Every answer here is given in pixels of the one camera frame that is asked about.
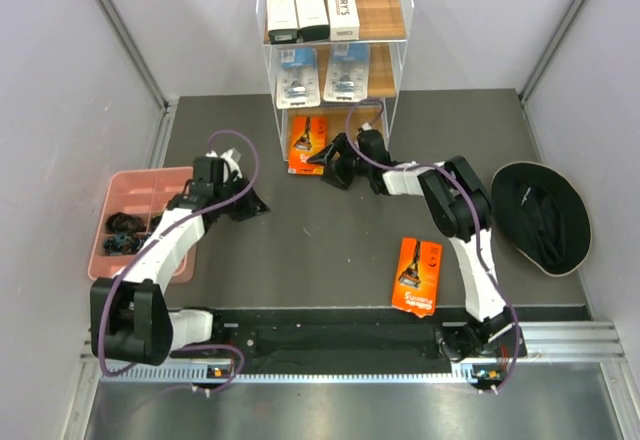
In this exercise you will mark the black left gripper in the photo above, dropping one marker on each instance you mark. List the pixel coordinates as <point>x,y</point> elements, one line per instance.
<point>253,206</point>

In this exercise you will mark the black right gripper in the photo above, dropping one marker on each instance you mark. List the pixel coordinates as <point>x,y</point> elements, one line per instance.
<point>340,178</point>

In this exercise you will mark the orange Gillette Fusion box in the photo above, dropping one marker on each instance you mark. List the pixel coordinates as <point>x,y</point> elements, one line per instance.
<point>416,280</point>
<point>308,137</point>

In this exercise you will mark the blue Gillette blister pack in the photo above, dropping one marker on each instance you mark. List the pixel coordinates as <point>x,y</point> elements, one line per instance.
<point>347,73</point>
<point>297,79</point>

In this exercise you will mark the white Harry's logo box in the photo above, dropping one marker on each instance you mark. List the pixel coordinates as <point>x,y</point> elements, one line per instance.
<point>343,20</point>

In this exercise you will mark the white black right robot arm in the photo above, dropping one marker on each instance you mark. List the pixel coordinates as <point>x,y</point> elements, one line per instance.
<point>461,210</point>

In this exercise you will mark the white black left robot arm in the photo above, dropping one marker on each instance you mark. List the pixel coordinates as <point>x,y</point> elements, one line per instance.
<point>130,320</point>

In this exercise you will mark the pink compartment tray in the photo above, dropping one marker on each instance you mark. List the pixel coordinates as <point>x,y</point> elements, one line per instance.
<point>131,211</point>

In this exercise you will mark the black and beige bucket hat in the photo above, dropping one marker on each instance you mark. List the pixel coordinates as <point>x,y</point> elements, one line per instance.
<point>542,215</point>

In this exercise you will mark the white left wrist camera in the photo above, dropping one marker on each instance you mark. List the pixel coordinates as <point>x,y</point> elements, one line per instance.
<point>231,157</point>

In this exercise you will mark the white wire wooden shelf unit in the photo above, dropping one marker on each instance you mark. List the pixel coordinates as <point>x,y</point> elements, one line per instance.
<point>385,27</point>

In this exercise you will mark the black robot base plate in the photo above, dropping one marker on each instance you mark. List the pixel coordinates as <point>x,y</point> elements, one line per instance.
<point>340,337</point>

